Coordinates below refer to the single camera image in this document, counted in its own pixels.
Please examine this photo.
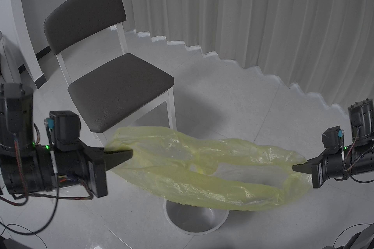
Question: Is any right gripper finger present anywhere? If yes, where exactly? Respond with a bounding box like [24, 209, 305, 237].
[292, 158, 313, 175]

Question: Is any pale grey sofa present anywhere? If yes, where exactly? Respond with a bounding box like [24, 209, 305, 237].
[0, 31, 21, 85]

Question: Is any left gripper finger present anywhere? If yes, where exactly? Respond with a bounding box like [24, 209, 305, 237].
[104, 148, 134, 172]

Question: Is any white curtain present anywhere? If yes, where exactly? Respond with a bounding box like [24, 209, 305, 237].
[85, 0, 374, 109]

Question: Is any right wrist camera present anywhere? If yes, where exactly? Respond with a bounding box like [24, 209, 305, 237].
[321, 126, 345, 155]

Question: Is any yellow plastic bag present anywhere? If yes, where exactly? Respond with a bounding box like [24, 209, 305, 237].
[105, 126, 312, 211]

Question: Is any dark grey padded chair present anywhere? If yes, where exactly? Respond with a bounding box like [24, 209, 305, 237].
[43, 0, 176, 145]

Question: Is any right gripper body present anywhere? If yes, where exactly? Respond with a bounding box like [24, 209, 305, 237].
[311, 145, 374, 189]

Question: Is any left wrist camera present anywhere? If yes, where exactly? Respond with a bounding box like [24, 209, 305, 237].
[44, 110, 88, 152]

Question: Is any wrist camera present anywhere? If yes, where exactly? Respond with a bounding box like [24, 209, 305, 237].
[44, 110, 88, 152]
[321, 126, 345, 155]

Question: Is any white trash bin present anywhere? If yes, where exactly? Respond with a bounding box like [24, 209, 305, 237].
[163, 198, 230, 235]

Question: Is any black cable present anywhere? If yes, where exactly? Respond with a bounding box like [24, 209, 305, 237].
[0, 185, 59, 242]
[333, 223, 374, 247]

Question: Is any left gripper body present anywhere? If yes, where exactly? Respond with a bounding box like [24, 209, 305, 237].
[0, 145, 108, 199]

